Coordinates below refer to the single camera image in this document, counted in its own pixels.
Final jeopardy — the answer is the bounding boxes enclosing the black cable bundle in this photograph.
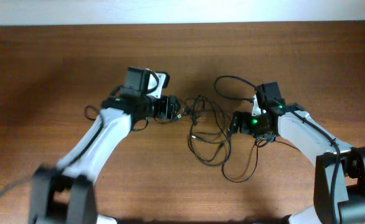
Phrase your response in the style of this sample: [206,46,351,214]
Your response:
[153,95,301,184]

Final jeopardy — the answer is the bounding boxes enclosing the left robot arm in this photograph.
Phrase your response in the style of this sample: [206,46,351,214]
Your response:
[28,67,180,223]

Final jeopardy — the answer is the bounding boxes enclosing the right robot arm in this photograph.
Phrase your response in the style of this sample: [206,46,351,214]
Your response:
[229,82,365,223]

